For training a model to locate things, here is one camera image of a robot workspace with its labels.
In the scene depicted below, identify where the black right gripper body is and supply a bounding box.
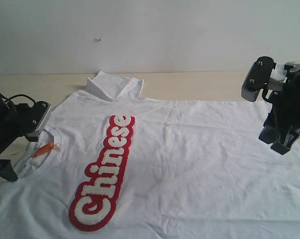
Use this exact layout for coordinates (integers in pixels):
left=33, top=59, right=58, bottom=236
left=263, top=63, right=300, bottom=127

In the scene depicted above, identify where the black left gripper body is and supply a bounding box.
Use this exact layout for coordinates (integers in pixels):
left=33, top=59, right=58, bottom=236
left=0, top=93, right=38, bottom=171

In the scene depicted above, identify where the white t-shirt with red lettering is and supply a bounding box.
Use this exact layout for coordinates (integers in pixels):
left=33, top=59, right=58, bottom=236
left=0, top=72, right=300, bottom=239

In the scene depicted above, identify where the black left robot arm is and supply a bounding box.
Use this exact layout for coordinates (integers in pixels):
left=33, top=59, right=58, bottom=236
left=0, top=92, right=46, bottom=181

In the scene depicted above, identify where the orange neck label tag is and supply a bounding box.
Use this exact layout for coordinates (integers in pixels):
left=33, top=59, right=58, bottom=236
left=32, top=142, right=61, bottom=158

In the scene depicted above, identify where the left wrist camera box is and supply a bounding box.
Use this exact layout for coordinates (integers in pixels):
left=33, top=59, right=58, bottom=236
left=24, top=101, right=51, bottom=142

